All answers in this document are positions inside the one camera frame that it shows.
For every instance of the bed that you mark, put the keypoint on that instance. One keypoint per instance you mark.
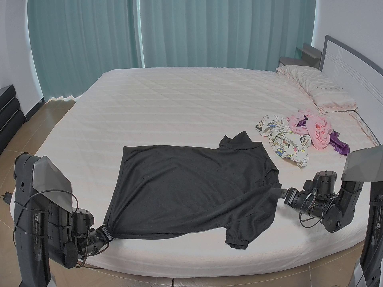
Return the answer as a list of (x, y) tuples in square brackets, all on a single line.
[(179, 106)]

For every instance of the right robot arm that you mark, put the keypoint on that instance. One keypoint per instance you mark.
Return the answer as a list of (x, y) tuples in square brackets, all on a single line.
[(356, 166)]

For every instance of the cream pillow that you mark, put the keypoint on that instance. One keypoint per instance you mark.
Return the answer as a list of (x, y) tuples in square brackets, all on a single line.
[(320, 88)]

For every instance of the white printed pyjama top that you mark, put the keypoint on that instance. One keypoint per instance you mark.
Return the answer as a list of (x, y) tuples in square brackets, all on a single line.
[(284, 139)]

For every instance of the blue-green curtain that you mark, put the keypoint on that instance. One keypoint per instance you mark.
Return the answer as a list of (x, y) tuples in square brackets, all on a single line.
[(83, 34), (227, 22)]

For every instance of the grey bedside table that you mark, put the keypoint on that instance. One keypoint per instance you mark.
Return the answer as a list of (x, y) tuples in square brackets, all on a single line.
[(299, 60)]

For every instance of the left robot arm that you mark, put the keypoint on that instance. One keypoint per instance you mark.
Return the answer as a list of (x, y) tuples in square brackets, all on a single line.
[(33, 220)]

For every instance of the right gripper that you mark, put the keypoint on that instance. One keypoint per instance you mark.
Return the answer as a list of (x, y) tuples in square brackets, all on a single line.
[(294, 200)]

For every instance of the black chest of drawers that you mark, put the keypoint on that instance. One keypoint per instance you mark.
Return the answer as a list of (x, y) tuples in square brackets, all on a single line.
[(10, 115)]

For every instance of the purple garment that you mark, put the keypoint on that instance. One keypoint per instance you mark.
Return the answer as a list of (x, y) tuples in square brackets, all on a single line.
[(339, 146)]

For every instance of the pink garment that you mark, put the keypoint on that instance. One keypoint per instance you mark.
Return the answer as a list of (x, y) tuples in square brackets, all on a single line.
[(320, 130)]

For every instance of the black T-shirt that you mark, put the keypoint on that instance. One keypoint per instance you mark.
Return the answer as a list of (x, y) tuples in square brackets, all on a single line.
[(191, 184)]

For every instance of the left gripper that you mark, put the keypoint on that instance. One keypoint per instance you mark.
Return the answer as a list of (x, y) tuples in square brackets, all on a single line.
[(100, 241)]

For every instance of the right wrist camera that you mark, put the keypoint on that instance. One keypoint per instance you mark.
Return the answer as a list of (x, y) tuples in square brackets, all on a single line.
[(310, 186)]

